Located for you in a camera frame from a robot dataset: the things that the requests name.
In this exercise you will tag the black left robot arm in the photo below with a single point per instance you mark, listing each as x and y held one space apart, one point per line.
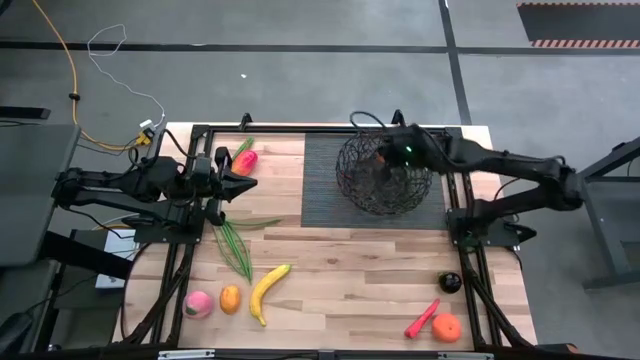
110 181

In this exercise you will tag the red carrot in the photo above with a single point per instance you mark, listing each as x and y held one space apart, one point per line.
422 320

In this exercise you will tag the grey metal stand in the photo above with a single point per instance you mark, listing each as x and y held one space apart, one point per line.
605 235

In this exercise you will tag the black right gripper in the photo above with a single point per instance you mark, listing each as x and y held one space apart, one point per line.
405 150

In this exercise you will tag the grey desk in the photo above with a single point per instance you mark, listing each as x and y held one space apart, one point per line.
30 200

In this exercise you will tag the red yellow mango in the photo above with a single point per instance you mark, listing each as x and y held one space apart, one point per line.
245 163

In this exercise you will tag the dark grey woven mat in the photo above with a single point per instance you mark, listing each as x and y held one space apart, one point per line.
320 200

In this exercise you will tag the orange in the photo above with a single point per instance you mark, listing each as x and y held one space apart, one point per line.
446 328

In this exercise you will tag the silver metal bracket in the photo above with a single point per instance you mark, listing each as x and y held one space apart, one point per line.
185 354
465 356

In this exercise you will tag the black metal table frame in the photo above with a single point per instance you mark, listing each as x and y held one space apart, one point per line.
325 129

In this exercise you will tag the yellow plug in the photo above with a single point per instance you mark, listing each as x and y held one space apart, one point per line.
145 138

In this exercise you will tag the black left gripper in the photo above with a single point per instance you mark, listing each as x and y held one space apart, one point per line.
212 187

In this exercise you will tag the white charger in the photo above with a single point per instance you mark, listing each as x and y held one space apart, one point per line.
146 123

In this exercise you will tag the black hazard-striped floor mat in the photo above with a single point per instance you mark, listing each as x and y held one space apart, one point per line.
575 25

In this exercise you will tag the yellow orange lemon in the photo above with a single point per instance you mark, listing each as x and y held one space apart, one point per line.
230 300

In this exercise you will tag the black diagonal beam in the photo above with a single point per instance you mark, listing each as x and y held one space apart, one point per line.
80 252

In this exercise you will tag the long green beans bunch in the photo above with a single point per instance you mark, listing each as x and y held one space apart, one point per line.
247 270

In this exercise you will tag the pink peach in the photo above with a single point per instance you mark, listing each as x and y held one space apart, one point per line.
198 305

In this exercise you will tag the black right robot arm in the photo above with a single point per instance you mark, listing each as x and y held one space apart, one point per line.
500 157

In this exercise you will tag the white box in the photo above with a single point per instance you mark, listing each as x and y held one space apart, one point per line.
120 247

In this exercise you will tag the black rounded object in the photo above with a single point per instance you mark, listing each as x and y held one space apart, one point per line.
12 330

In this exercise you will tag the black flat bar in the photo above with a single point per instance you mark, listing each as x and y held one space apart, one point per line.
25 113

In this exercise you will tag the yellow banana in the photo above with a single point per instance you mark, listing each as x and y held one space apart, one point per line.
262 295

